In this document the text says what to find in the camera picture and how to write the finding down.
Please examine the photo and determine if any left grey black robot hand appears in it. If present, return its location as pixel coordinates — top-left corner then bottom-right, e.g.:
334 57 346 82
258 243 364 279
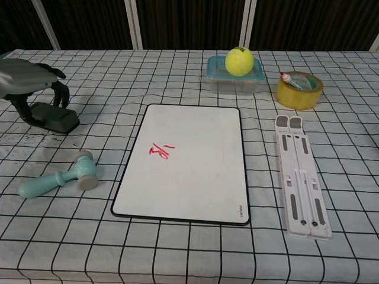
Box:
0 58 70 125

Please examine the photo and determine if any dark grey board eraser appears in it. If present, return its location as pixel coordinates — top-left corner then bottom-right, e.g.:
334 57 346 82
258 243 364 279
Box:
29 102 81 135

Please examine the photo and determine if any white whiteboard with black rim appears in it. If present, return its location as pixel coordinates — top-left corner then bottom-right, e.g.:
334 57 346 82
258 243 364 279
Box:
110 103 251 227

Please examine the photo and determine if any teal toy hammer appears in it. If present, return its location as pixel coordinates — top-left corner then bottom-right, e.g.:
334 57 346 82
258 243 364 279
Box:
18 150 99 199

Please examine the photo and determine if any clear teal plastic container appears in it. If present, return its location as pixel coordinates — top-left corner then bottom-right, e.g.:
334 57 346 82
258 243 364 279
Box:
206 55 266 96

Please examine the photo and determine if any yellow tennis ball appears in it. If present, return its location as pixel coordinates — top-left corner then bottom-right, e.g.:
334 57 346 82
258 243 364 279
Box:
224 46 255 77

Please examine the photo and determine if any black-checked pale blue tablecloth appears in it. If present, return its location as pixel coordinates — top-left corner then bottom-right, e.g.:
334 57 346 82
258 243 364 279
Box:
0 49 379 284

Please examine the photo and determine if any small white glue tube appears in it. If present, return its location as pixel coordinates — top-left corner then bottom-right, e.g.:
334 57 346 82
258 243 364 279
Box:
280 72 316 90

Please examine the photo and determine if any yellow packing tape roll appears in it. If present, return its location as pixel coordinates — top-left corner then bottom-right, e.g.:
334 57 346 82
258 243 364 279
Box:
274 70 325 111

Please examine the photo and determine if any white folding laptop stand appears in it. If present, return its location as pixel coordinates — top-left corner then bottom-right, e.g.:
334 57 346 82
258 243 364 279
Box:
274 114 333 239

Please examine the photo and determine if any white screen frame post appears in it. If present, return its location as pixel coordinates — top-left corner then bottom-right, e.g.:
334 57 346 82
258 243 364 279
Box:
31 0 62 50
368 31 379 53
124 0 144 50
239 0 258 50

